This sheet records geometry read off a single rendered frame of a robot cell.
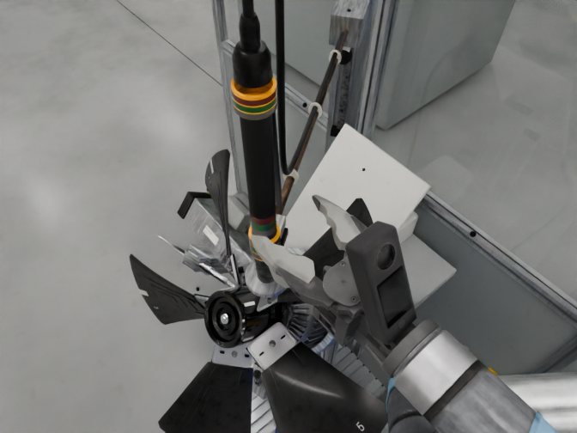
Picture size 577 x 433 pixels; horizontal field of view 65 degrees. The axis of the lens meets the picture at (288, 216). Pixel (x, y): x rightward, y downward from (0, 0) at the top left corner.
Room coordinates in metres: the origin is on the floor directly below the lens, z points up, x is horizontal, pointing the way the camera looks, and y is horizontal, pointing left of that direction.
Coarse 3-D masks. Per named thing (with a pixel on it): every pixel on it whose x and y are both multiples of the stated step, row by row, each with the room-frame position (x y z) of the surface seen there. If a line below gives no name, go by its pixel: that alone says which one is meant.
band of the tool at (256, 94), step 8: (232, 80) 0.37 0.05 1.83; (272, 80) 0.37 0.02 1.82; (232, 88) 0.35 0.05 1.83; (248, 88) 0.38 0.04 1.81; (256, 88) 0.38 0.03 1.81; (264, 88) 0.38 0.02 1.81; (272, 88) 0.35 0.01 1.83; (232, 96) 0.36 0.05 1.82; (240, 96) 0.34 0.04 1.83; (248, 96) 0.34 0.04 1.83; (256, 96) 0.34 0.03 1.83; (264, 96) 0.34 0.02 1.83; (240, 104) 0.34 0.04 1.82; (264, 104) 0.34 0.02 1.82; (264, 112) 0.34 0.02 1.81
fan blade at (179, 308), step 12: (132, 264) 0.60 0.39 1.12; (144, 276) 0.57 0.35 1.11; (156, 276) 0.55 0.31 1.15; (144, 288) 0.56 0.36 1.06; (156, 288) 0.54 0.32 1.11; (168, 288) 0.52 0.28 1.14; (180, 288) 0.50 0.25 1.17; (144, 300) 0.56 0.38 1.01; (156, 300) 0.54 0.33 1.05; (168, 300) 0.52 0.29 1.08; (180, 300) 0.50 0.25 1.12; (192, 300) 0.48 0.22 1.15; (156, 312) 0.53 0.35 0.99; (168, 312) 0.52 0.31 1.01; (180, 312) 0.51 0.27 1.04; (192, 312) 0.49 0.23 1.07
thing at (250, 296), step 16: (240, 288) 0.47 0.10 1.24; (208, 304) 0.44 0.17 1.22; (224, 304) 0.43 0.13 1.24; (240, 304) 0.41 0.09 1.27; (256, 304) 0.43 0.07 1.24; (208, 320) 0.41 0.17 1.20; (240, 320) 0.39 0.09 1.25; (256, 320) 0.40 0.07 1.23; (272, 320) 0.42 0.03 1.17; (224, 336) 0.38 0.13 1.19; (240, 336) 0.36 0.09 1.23; (256, 336) 0.38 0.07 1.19
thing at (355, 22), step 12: (348, 0) 0.98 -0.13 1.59; (360, 0) 0.98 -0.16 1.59; (336, 12) 0.93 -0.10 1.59; (348, 12) 0.93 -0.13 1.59; (360, 12) 0.93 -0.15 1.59; (336, 24) 0.92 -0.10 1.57; (348, 24) 0.91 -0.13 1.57; (360, 24) 0.91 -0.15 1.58; (336, 36) 0.92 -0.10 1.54; (348, 36) 0.91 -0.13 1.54; (360, 36) 0.91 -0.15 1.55
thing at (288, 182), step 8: (344, 32) 0.90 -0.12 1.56; (344, 40) 0.88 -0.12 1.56; (336, 64) 0.79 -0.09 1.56; (328, 80) 0.74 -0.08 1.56; (320, 104) 0.67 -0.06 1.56; (312, 128) 0.60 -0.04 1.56; (304, 144) 0.56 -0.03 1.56; (304, 152) 0.55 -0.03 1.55; (296, 168) 0.51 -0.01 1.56; (288, 176) 0.49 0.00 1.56; (288, 184) 0.47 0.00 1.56; (288, 192) 0.46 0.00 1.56
